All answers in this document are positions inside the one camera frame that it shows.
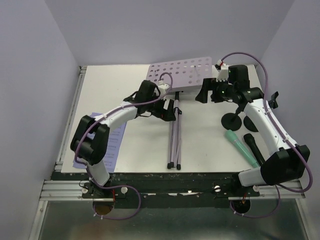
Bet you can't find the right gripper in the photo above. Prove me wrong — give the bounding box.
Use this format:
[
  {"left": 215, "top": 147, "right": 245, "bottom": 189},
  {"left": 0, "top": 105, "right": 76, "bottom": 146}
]
[{"left": 195, "top": 78, "right": 236, "bottom": 103}]

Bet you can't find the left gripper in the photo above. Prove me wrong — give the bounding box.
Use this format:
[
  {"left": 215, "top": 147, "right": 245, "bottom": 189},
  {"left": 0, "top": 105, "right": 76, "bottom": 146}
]
[{"left": 146, "top": 93, "right": 176, "bottom": 122}]

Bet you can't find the white music stand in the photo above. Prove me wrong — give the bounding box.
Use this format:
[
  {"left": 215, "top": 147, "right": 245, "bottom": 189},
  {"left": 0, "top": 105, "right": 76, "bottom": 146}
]
[{"left": 146, "top": 56, "right": 212, "bottom": 171}]

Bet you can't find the green microphone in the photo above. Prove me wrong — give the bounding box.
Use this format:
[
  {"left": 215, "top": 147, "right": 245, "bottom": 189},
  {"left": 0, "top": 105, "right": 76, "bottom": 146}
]
[{"left": 224, "top": 129, "right": 260, "bottom": 168}]

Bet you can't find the sheet music page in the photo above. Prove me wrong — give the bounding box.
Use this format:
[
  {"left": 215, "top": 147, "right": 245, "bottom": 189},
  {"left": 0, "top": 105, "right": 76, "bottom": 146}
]
[{"left": 72, "top": 112, "right": 127, "bottom": 173}]

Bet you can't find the black microphone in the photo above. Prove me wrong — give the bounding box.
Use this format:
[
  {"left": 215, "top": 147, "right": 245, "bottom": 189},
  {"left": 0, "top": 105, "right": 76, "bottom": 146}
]
[{"left": 243, "top": 133, "right": 266, "bottom": 166}]

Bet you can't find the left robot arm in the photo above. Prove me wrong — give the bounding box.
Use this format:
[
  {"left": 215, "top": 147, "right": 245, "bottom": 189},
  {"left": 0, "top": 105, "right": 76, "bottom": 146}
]
[{"left": 70, "top": 80, "right": 176, "bottom": 198}]

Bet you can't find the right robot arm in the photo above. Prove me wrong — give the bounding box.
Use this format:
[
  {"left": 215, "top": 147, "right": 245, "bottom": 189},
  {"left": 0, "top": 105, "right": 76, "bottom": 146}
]
[{"left": 195, "top": 64, "right": 310, "bottom": 196}]

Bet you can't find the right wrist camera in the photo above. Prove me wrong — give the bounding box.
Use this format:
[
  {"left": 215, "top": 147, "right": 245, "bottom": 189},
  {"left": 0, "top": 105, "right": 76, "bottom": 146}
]
[{"left": 214, "top": 59, "right": 229, "bottom": 82}]

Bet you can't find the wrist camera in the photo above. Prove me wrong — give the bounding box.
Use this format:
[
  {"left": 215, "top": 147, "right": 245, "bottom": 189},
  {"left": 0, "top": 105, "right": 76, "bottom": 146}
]
[
  {"left": 214, "top": 59, "right": 229, "bottom": 82},
  {"left": 157, "top": 80, "right": 172, "bottom": 97}
]

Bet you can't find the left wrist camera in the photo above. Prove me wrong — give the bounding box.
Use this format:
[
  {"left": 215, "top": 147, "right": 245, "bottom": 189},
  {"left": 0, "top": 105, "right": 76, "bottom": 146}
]
[{"left": 157, "top": 80, "right": 172, "bottom": 97}]

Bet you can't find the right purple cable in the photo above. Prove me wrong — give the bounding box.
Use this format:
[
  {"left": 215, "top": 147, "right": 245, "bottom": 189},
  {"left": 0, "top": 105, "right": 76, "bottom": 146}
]
[{"left": 221, "top": 51, "right": 314, "bottom": 218}]

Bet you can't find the purple cable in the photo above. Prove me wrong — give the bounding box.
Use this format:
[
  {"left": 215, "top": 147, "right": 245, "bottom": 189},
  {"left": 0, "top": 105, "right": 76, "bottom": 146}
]
[
  {"left": 74, "top": 72, "right": 174, "bottom": 221},
  {"left": 221, "top": 51, "right": 314, "bottom": 218}
]

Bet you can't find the black mounting rail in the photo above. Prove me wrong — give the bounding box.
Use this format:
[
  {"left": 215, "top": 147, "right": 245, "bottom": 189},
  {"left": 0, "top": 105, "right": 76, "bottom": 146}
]
[{"left": 51, "top": 172, "right": 260, "bottom": 209}]

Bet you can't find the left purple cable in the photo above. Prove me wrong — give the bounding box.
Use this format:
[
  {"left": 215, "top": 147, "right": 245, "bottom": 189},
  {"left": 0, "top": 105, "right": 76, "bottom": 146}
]
[{"left": 74, "top": 72, "right": 174, "bottom": 221}]

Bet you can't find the aluminium frame rail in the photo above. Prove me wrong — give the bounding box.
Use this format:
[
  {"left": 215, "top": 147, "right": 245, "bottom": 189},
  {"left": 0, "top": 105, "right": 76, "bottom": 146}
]
[{"left": 27, "top": 65, "right": 307, "bottom": 240}]

